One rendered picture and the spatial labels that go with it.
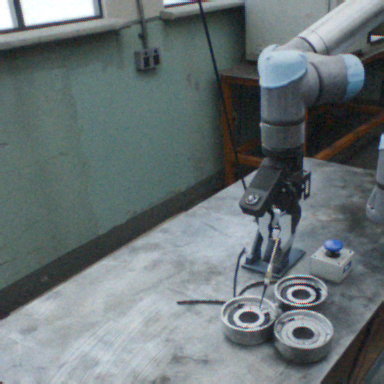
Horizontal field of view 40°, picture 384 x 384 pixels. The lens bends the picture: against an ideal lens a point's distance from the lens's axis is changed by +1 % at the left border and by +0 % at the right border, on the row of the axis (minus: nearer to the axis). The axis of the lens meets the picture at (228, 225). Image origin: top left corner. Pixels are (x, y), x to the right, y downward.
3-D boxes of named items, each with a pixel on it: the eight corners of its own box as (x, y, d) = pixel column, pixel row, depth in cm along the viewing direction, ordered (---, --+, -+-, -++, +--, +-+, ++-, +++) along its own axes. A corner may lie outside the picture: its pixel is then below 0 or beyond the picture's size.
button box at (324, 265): (339, 284, 112) (341, 264, 109) (309, 274, 115) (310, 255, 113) (355, 267, 117) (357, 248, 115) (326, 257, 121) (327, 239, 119)
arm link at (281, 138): (292, 129, 86) (249, 122, 90) (291, 155, 88) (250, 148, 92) (312, 117, 91) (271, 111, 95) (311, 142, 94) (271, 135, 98)
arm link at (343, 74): (328, 47, 99) (280, 54, 94) (371, 55, 90) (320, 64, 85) (325, 89, 102) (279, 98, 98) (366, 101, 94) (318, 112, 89)
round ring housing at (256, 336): (286, 339, 97) (286, 321, 95) (233, 354, 94) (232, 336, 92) (263, 307, 105) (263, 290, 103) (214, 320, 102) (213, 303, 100)
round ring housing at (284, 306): (310, 286, 111) (311, 270, 109) (337, 314, 103) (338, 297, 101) (265, 298, 108) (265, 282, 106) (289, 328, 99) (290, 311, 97)
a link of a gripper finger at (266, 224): (283, 239, 106) (288, 198, 101) (269, 252, 101) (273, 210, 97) (270, 234, 107) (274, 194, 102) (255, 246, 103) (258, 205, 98)
